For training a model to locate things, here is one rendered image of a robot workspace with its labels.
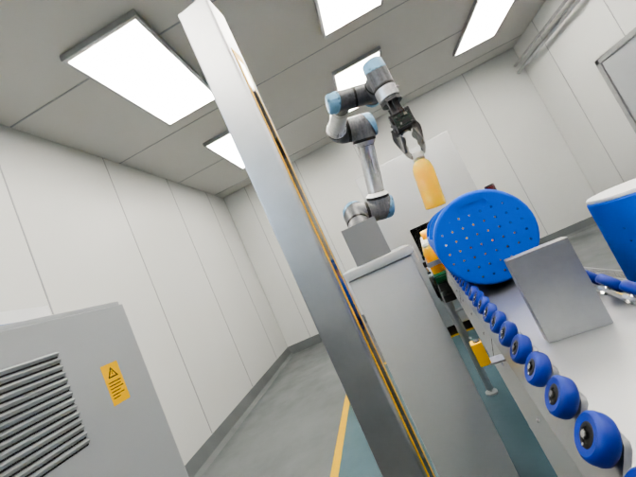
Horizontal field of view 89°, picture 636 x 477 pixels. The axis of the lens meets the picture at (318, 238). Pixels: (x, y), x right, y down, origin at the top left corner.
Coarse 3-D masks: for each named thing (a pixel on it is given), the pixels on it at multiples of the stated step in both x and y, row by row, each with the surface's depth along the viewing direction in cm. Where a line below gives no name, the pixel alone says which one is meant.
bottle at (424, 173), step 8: (416, 160) 110; (424, 160) 108; (416, 168) 109; (424, 168) 107; (432, 168) 108; (416, 176) 109; (424, 176) 107; (432, 176) 107; (416, 184) 111; (424, 184) 108; (432, 184) 107; (424, 192) 108; (432, 192) 107; (440, 192) 107; (424, 200) 109; (432, 200) 107; (440, 200) 106; (432, 208) 112
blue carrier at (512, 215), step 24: (480, 192) 96; (504, 192) 94; (456, 216) 98; (480, 216) 96; (504, 216) 94; (528, 216) 93; (432, 240) 125; (480, 240) 96; (504, 240) 95; (528, 240) 93; (456, 264) 99; (480, 264) 97; (504, 264) 95
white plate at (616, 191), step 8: (624, 184) 115; (632, 184) 107; (600, 192) 120; (608, 192) 112; (616, 192) 104; (624, 192) 100; (632, 192) 98; (592, 200) 111; (600, 200) 106; (608, 200) 104
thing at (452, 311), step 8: (432, 280) 194; (440, 288) 253; (448, 288) 241; (440, 296) 195; (448, 296) 216; (448, 304) 221; (456, 312) 221; (456, 320) 219; (456, 328) 221; (464, 328) 219; (464, 336) 218; (472, 352) 217; (472, 360) 218; (480, 368) 216; (480, 376) 217; (488, 384) 215; (488, 392) 217; (496, 392) 213
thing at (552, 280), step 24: (552, 240) 57; (528, 264) 56; (552, 264) 55; (576, 264) 54; (528, 288) 56; (552, 288) 55; (576, 288) 54; (552, 312) 55; (576, 312) 54; (600, 312) 53; (552, 336) 55
